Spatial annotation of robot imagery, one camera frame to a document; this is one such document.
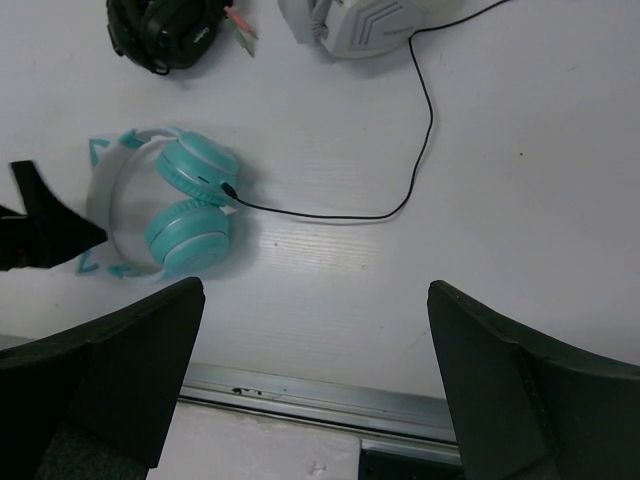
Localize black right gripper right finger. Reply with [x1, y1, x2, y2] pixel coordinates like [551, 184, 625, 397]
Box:
[427, 280, 639, 479]

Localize thin black audio cable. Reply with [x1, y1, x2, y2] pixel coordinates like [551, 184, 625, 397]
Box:
[220, 0, 509, 220]

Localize teal cat ear headphones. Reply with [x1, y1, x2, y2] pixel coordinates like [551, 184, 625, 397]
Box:
[76, 125, 240, 281]

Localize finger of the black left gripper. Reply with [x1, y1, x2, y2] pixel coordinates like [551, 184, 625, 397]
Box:
[1, 160, 108, 271]

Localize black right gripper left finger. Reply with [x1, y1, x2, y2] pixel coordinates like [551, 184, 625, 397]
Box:
[1, 277, 205, 479]

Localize aluminium front rail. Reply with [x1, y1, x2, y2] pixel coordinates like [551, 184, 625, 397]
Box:
[180, 363, 459, 463]

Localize black headphones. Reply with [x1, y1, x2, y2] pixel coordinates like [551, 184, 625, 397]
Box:
[106, 0, 258, 76]

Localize white gaming headset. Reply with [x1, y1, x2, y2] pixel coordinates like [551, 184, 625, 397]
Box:
[278, 0, 436, 59]

